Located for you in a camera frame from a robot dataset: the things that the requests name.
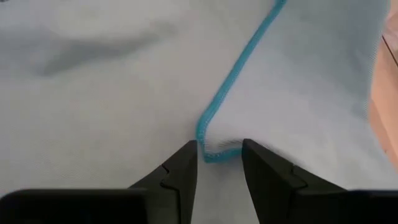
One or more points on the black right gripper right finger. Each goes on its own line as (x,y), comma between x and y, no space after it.
(280,193)

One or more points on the light blue microfiber towel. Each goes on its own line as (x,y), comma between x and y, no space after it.
(280,93)

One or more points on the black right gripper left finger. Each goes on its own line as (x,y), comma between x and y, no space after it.
(168,193)

